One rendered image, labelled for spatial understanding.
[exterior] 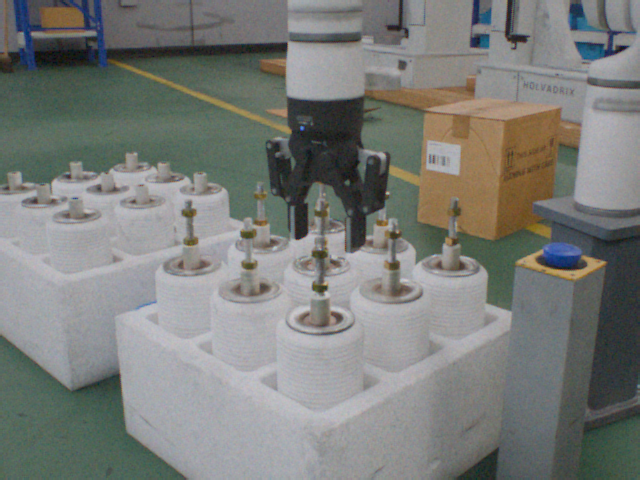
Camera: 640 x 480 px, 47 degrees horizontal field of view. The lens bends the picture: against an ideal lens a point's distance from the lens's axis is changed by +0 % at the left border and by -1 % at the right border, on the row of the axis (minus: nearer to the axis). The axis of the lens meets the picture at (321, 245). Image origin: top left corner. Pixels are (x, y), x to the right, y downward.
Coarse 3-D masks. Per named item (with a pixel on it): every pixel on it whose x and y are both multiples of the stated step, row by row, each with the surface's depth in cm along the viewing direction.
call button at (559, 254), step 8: (544, 248) 79; (552, 248) 79; (560, 248) 79; (568, 248) 79; (576, 248) 79; (544, 256) 79; (552, 256) 78; (560, 256) 77; (568, 256) 77; (576, 256) 77; (552, 264) 78; (560, 264) 78; (568, 264) 78
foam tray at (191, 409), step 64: (128, 320) 97; (128, 384) 100; (192, 384) 88; (256, 384) 81; (384, 384) 81; (448, 384) 87; (192, 448) 91; (256, 448) 81; (320, 448) 73; (384, 448) 81; (448, 448) 91
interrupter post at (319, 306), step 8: (312, 296) 79; (328, 296) 79; (312, 304) 79; (320, 304) 78; (328, 304) 79; (312, 312) 79; (320, 312) 79; (328, 312) 79; (312, 320) 80; (320, 320) 79; (328, 320) 80
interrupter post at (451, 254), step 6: (444, 246) 94; (450, 246) 94; (456, 246) 94; (444, 252) 95; (450, 252) 94; (456, 252) 94; (444, 258) 95; (450, 258) 94; (456, 258) 94; (444, 264) 95; (450, 264) 94; (456, 264) 95
